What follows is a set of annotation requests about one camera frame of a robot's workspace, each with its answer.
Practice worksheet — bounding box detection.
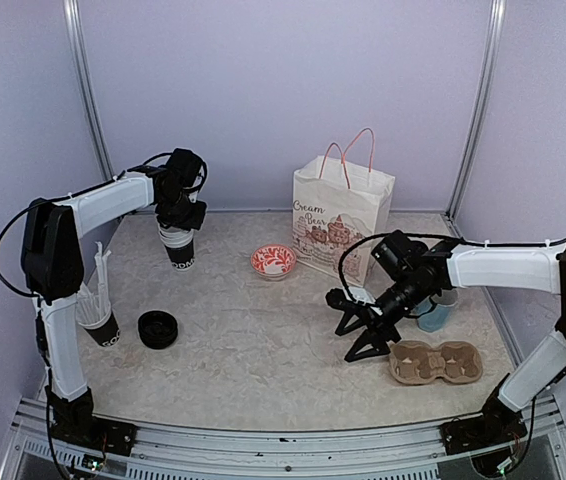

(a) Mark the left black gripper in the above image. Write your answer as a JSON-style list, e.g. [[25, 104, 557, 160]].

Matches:
[[159, 189, 207, 230]]

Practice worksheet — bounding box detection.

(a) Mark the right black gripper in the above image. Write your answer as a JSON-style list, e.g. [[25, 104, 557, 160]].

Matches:
[[336, 271, 433, 362]]

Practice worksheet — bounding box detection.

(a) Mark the stack of black paper cups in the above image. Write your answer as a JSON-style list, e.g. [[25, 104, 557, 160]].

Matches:
[[158, 225, 195, 271]]

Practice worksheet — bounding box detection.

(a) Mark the white paper takeout bag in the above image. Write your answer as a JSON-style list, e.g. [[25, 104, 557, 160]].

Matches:
[[292, 142, 396, 286]]

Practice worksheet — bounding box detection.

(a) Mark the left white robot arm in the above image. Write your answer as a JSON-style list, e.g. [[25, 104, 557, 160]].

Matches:
[[8, 149, 208, 403]]

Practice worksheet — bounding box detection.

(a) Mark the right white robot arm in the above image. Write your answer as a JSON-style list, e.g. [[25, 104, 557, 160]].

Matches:
[[326, 230, 566, 444]]

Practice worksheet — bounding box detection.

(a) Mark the brown cardboard cup carrier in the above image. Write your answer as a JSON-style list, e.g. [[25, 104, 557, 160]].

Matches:
[[389, 340, 483, 385]]

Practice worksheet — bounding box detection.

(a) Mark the light blue ceramic mug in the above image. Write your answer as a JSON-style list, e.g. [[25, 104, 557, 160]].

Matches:
[[412, 290, 458, 333]]

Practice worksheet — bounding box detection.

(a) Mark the red patterned white bowl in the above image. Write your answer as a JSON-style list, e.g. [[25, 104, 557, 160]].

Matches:
[[250, 244, 297, 280]]

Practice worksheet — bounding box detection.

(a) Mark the stack of black cup lids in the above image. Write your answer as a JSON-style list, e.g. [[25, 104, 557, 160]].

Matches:
[[137, 310, 179, 350]]

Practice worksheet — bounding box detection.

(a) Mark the cup holding wrapped straws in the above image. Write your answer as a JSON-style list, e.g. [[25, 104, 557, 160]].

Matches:
[[77, 242, 120, 348]]

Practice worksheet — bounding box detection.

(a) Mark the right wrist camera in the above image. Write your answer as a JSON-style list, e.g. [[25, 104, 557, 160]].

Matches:
[[325, 288, 376, 313]]

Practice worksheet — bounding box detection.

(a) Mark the left rear aluminium post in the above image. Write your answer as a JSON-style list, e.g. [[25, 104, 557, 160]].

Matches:
[[63, 0, 114, 179]]

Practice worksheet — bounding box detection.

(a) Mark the aluminium post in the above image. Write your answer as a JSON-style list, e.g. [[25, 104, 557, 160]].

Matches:
[[446, 0, 507, 223], [63, 0, 114, 179]]

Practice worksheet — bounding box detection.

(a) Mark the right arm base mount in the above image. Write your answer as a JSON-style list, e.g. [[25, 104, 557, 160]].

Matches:
[[439, 395, 528, 455]]

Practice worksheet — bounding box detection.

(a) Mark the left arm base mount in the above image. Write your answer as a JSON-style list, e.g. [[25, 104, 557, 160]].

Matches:
[[46, 388, 137, 457]]

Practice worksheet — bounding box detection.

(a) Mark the aluminium front frame rail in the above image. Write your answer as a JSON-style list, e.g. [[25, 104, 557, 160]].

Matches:
[[0, 396, 566, 479]]

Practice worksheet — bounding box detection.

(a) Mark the right rear aluminium post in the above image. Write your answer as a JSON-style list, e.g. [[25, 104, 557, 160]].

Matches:
[[446, 0, 507, 223]]

